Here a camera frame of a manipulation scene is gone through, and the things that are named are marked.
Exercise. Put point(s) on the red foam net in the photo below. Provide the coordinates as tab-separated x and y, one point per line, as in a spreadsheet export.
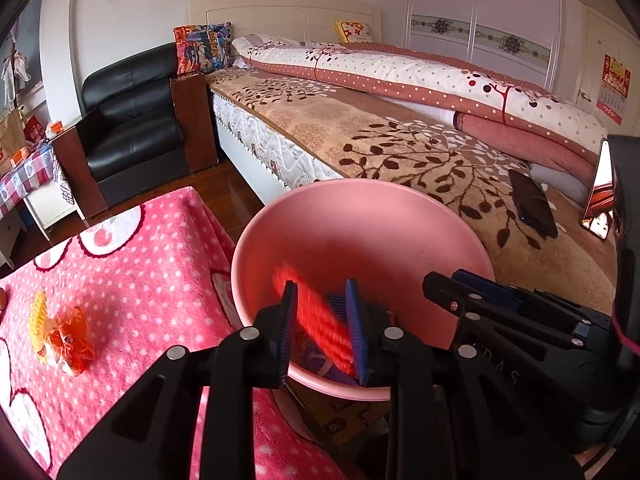
312	310

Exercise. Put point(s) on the white orange box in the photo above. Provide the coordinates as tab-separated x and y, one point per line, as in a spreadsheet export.
54	128

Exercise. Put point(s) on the pink polka dot blanket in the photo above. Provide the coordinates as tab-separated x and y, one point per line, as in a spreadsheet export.
150	285

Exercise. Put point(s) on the cream bed headboard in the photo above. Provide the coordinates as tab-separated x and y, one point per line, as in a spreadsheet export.
280	15

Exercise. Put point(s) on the blue foam net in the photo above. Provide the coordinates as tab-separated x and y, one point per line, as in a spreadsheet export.
336	306

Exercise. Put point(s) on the white ornamented wardrobe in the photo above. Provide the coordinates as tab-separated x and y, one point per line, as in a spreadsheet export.
500	0

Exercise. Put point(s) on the black tablet case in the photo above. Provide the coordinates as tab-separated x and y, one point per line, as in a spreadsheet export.
532	202

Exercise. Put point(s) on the yellow floral pillow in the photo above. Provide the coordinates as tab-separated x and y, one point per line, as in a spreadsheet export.
352	31

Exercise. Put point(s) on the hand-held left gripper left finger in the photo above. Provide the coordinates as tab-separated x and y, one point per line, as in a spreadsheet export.
287	340

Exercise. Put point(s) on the small table checkered cloth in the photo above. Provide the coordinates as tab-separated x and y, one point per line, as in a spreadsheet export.
45	210

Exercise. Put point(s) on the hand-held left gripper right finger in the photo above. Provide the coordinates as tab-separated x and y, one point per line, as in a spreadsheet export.
357	330

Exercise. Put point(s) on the white hanging cloth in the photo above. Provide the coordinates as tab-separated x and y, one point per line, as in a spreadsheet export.
12	70

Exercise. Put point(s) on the floral dotted quilt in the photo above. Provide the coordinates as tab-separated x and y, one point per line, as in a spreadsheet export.
400	75

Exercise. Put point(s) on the pink blue snack wrapper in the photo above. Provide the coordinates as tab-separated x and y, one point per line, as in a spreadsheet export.
320	360

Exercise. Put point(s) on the bed with floral blanket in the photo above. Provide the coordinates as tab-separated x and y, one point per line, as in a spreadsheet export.
350	130

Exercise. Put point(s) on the pink plastic bucket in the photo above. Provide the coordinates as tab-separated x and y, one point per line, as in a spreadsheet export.
350	230

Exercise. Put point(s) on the red box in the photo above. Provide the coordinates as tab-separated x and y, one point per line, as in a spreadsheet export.
34	128

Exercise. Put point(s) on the checkered tablecloth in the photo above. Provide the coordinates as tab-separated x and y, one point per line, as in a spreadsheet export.
25	175

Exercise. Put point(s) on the person's right hand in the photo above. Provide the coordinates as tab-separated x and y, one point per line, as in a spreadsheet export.
595	467

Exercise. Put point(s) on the black white patterned cloth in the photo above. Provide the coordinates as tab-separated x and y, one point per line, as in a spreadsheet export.
62	185

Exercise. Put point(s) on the orange snack wrapper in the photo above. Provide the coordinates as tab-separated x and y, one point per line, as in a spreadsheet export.
70	342

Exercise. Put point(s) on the white quilted mattress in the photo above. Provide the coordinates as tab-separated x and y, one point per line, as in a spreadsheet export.
255	140

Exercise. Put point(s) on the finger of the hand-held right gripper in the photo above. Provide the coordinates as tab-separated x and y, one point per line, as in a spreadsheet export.
500	310
492	286

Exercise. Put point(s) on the colourful printed cushion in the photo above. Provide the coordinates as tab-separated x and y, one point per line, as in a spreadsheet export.
202	50

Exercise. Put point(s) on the red wall calendar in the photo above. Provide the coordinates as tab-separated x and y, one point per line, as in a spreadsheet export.
612	90

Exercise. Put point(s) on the brown paper bag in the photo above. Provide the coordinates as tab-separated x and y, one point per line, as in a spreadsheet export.
10	140

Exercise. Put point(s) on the black upright stand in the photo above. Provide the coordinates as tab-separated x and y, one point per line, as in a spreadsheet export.
627	235

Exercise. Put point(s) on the wooden bedside cabinet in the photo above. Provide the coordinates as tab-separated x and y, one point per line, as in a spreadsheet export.
195	125

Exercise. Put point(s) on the black leather armchair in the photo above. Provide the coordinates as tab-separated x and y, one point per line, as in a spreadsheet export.
130	135

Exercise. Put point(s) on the brown walnut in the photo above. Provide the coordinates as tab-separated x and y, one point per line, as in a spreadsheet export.
2	300

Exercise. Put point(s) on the upright smartphone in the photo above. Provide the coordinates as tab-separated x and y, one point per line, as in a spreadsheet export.
597	195

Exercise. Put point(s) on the small orange box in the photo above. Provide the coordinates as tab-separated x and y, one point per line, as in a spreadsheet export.
20	154

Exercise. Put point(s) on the yellow foam net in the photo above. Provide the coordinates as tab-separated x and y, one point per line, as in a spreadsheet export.
37	315

